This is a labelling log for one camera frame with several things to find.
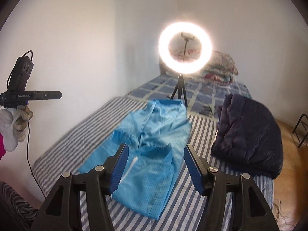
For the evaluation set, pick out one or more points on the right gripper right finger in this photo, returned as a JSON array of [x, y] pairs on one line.
[[198, 169]]

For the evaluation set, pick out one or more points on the striped bed quilt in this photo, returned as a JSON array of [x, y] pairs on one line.
[[234, 200]]

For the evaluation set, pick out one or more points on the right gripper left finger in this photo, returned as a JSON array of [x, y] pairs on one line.
[[115, 166]]

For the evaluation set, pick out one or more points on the floral folded quilt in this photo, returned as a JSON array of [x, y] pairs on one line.
[[220, 69]]

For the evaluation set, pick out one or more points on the light blue striped garment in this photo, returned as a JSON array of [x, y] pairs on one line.
[[156, 137]]

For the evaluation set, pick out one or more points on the glowing ring light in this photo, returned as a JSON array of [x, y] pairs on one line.
[[170, 39]]

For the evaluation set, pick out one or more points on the dark navy puffer jacket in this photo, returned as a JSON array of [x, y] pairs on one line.
[[248, 137]]

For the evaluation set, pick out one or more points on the black metal clothes rack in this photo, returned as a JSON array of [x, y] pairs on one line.
[[300, 130]]

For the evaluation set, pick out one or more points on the blue plaid bed sheet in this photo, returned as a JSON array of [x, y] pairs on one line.
[[202, 97]]

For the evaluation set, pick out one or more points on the black tripod stand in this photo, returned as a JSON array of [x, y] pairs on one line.
[[180, 86]]

